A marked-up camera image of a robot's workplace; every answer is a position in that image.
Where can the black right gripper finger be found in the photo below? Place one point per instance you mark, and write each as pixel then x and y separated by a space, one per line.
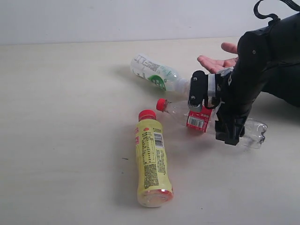
pixel 197 91
pixel 229 128

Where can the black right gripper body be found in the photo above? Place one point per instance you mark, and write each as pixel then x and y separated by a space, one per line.
pixel 243 85

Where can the clear red label cola bottle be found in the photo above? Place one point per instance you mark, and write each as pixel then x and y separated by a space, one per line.
pixel 204 122

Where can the white green label bottle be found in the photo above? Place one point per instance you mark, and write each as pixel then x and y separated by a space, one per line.
pixel 166 78

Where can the yellow label red cap bottle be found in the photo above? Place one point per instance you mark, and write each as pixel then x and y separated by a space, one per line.
pixel 154 186

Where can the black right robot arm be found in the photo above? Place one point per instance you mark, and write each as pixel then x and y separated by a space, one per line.
pixel 284 49

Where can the black sleeved forearm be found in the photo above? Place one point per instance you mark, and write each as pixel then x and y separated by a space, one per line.
pixel 284 83

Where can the open bare human hand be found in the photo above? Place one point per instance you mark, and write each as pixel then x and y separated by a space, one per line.
pixel 213 65

